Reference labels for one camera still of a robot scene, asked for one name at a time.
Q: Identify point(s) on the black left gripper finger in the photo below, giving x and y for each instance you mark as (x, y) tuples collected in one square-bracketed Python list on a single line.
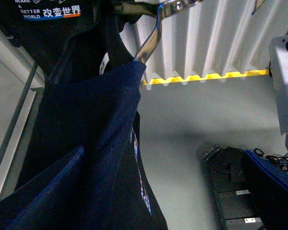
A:
[(268, 186)]

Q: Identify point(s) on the navy blue t-shirt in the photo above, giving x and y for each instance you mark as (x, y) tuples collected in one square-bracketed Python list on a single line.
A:
[(83, 168)]

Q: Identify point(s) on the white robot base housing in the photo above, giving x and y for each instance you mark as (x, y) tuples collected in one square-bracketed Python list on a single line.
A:
[(278, 51)]

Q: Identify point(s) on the yellow floor edge strip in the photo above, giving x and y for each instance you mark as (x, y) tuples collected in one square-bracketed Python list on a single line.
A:
[(212, 76)]

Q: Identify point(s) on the black printed t-shirt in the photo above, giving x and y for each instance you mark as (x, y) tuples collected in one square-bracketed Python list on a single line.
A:
[(62, 36)]

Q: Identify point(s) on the black equipment base plate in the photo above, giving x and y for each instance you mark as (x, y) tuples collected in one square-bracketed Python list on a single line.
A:
[(235, 208)]

